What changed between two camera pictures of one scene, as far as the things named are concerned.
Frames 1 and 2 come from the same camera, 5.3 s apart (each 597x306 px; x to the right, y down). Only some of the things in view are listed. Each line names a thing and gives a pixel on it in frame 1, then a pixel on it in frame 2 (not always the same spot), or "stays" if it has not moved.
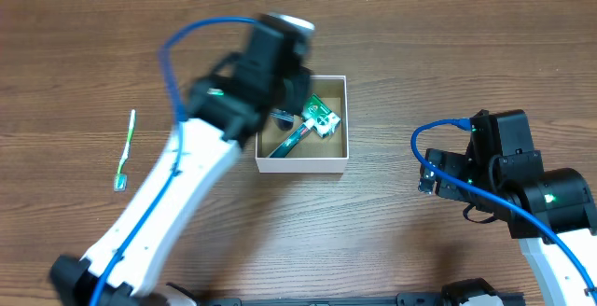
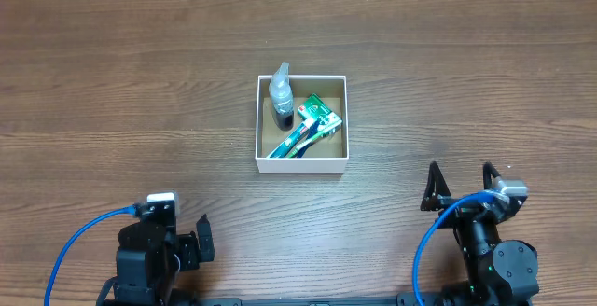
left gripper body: [289, 99] to [189, 248]
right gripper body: [441, 173] to [465, 204]
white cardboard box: [313, 154] stays
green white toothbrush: [120, 179] to [328, 131]
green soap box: [326, 122] stays
